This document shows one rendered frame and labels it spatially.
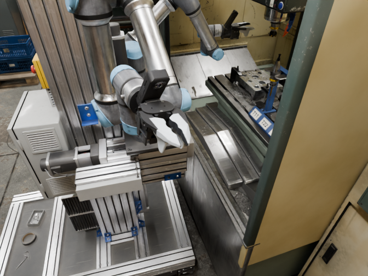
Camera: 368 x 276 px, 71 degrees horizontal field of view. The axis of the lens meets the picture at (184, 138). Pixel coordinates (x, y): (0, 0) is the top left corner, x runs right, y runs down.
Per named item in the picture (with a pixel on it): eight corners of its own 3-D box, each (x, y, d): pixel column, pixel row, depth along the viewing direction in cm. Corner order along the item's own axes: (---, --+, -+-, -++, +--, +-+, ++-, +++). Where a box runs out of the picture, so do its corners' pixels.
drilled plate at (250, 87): (253, 97, 187) (255, 91, 184) (235, 79, 208) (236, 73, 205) (281, 92, 192) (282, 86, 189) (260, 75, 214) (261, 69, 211)
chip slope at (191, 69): (190, 110, 232) (191, 84, 215) (170, 78, 281) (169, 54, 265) (276, 94, 254) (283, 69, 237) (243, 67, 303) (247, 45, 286)
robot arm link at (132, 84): (150, 76, 66) (118, 80, 62) (157, 84, 63) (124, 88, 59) (148, 103, 70) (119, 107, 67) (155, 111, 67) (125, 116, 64)
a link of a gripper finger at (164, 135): (178, 165, 51) (161, 138, 57) (182, 141, 47) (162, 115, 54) (163, 168, 49) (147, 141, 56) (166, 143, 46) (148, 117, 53)
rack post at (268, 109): (263, 114, 177) (272, 73, 158) (259, 110, 181) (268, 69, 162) (276, 111, 179) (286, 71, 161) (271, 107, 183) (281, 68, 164)
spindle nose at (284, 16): (293, 22, 162) (298, 0, 154) (268, 22, 161) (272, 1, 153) (283, 15, 174) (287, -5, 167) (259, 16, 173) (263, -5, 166)
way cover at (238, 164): (229, 197, 157) (232, 179, 147) (183, 117, 223) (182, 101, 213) (272, 185, 164) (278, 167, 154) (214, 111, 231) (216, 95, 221)
